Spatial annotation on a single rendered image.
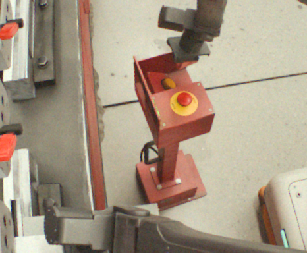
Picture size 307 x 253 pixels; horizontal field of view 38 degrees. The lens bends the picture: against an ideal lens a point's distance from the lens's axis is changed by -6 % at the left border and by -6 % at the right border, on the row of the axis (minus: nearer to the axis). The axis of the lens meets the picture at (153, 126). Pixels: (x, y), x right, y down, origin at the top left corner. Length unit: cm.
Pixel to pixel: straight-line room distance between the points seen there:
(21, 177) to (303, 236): 107
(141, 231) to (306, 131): 165
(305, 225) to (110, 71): 114
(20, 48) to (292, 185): 109
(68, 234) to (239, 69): 172
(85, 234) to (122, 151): 139
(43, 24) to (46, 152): 36
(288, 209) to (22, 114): 101
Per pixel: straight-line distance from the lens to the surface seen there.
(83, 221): 64
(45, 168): 107
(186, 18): 108
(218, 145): 204
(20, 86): 111
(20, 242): 90
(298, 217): 171
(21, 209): 92
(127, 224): 61
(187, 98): 120
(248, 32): 240
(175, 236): 56
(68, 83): 116
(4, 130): 68
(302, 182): 175
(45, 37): 121
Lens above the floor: 185
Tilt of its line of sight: 64 degrees down
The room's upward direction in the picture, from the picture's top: 2 degrees clockwise
